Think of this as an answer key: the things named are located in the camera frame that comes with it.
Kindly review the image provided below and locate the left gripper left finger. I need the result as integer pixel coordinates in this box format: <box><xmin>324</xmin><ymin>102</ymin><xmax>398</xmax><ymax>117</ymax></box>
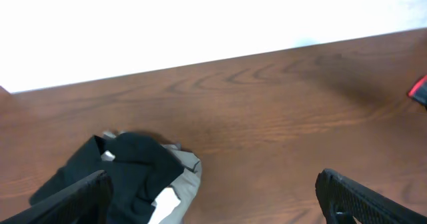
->
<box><xmin>1</xmin><ymin>170</ymin><xmax>113</xmax><ymax>224</ymax></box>

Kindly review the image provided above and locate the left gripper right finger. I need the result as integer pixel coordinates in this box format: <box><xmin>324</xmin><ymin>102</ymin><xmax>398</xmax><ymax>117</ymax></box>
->
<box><xmin>315</xmin><ymin>169</ymin><xmax>426</xmax><ymax>224</ymax></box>

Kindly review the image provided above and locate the black t-shirt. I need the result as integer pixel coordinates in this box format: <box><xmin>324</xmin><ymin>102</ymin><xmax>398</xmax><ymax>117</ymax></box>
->
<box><xmin>29</xmin><ymin>132</ymin><xmax>183</xmax><ymax>223</ymax></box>

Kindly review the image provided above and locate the black shorts red waistband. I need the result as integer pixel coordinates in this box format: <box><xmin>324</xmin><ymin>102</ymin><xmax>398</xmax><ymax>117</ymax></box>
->
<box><xmin>407</xmin><ymin>75</ymin><xmax>427</xmax><ymax>108</ymax></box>

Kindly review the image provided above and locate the white folded cloth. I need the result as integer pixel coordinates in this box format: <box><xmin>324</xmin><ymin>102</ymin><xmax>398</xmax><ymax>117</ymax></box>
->
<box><xmin>100</xmin><ymin>147</ymin><xmax>183</xmax><ymax>223</ymax></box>

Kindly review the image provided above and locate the beige folded cloth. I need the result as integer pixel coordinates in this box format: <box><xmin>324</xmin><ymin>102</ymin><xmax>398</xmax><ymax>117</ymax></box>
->
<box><xmin>101</xmin><ymin>130</ymin><xmax>203</xmax><ymax>224</ymax></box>

